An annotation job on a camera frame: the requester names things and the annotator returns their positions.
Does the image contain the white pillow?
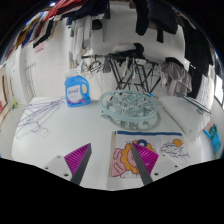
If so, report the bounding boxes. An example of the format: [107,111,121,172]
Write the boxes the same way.
[159,95,212,143]

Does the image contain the green wire clothes hanger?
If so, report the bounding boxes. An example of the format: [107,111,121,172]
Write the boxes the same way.
[174,92,213,115]

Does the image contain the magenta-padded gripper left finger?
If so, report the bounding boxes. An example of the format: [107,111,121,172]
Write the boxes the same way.
[42,143,93,186]

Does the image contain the round pale green peg hanger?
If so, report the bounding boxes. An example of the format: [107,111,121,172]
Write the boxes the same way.
[98,89,162,131]

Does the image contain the white cloth bundle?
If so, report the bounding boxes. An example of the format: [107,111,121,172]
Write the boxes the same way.
[111,42,138,55]

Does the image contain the purple wire hanger pile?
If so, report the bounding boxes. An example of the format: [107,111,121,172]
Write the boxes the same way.
[14,96,67,139]

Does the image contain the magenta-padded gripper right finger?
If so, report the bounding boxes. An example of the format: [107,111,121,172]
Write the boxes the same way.
[130,142,183,186]

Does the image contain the blue detergent bottle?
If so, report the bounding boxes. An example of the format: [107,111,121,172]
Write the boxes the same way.
[64,68,92,108]

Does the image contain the teal plastic items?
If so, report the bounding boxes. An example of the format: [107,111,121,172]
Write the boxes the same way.
[203,123,222,155]

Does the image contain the grey garment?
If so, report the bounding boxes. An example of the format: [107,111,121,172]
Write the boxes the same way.
[159,58,194,98]

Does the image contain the row of hanging clothes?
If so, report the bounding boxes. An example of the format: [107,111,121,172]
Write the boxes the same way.
[6,0,218,68]

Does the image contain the white cartoon print towel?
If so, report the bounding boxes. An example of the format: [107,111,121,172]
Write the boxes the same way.
[109,130,193,179]

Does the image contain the black folding drying rack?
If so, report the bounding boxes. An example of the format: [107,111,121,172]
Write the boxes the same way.
[81,53,161,94]

